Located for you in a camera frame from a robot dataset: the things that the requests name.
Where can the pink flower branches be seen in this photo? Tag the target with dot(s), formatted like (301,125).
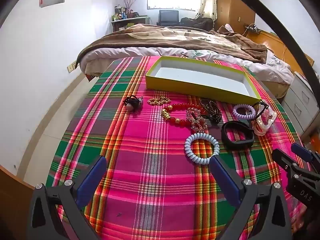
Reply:
(128,1)

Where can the power strip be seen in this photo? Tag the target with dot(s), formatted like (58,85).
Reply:
(252,27)

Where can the patterned curtain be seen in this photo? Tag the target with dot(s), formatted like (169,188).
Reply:
(206,0)

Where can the grey drawer cabinet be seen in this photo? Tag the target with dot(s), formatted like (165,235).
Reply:
(297,105)

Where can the wooden wardrobe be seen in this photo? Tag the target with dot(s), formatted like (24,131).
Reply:
(235,2)

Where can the brown wooden board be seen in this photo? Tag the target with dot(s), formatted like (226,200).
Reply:
(12,200)

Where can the wooden headboard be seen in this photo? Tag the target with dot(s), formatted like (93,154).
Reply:
(272,42)

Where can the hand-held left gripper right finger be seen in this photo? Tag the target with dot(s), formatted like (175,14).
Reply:
(225,180)

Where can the wall outlet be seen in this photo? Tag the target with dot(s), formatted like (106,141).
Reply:
(71,66)

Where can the brown blanket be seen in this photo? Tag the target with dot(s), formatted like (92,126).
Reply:
(162,37)

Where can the pearly hair claw clip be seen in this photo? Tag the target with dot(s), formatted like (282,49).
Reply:
(262,127)

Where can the yellow bed base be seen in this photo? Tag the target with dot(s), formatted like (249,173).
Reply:
(275,87)

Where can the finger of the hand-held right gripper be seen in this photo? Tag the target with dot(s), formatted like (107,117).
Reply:
(302,152)
(282,158)

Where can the black wristband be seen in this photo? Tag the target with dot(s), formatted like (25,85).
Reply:
(237,145)

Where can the white pillow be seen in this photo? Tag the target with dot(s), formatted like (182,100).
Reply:
(228,28)

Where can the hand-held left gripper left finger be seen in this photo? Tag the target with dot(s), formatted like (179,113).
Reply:
(93,177)

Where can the group of bottles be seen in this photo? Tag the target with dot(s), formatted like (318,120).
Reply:
(121,13)

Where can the yellow cardboard box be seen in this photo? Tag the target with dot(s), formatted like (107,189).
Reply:
(200,76)

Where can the window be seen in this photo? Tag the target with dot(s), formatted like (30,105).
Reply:
(170,0)

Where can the white floral duvet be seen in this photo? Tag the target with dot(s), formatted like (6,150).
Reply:
(125,52)

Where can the pink green plaid cloth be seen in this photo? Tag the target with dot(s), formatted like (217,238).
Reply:
(150,180)

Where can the desk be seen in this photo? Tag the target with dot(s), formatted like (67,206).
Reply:
(122,25)

